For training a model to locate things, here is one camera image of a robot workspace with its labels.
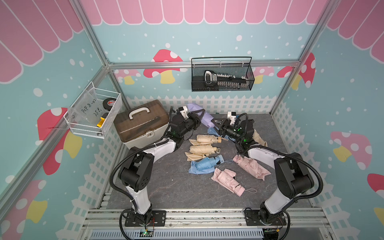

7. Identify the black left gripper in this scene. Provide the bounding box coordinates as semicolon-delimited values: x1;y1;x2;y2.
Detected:
179;109;206;137

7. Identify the small blue sleeved umbrella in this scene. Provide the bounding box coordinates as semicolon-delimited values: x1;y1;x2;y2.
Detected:
207;128;235;142

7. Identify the purple sleeved umbrella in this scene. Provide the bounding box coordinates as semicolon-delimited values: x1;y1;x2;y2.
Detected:
187;103;215;128

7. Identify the beige sleeved umbrella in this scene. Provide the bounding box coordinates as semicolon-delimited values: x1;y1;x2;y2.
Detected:
189;135;228;146

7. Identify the light blue sleeved umbrella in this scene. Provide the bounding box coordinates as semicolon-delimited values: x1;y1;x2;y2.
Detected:
189;155;233;175

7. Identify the pink umbrella sleeve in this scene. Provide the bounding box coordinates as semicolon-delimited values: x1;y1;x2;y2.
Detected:
233;155;271;181

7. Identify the pink sleeved umbrella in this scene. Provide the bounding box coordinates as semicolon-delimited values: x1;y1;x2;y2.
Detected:
211;168;257;197

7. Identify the beige umbrella sleeve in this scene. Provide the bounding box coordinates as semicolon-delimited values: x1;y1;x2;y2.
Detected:
253;130;268;147

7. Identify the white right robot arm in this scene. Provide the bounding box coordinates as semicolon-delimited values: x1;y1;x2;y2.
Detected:
212;112;324;226

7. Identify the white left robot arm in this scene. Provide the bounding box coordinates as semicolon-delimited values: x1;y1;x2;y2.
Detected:
109;107;206;227

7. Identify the socket set in basket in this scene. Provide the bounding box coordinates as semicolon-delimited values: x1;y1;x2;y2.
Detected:
203;71;250;91

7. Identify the brown and cream toolbox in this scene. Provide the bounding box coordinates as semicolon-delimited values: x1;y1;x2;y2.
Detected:
114;100;169;149

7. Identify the black tape roll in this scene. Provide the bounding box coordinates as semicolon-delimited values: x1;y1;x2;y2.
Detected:
103;98;117;112

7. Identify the yellow tool in bin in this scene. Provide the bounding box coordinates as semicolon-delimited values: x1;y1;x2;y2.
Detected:
97;113;108;128

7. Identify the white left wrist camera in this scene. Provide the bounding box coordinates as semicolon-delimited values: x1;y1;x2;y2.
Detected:
178;106;189;120

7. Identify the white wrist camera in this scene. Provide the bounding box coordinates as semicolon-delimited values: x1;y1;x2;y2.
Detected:
178;106;189;120
227;112;237;126

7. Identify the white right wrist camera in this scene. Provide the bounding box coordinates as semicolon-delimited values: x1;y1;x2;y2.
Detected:
227;112;237;126

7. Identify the black wire mesh basket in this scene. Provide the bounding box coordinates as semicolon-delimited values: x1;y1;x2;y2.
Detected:
191;57;255;92

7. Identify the clear plastic wall bin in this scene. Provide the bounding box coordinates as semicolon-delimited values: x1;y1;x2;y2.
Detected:
64;83;123;139

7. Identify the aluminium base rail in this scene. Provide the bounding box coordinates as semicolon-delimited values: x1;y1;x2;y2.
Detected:
78;208;337;240

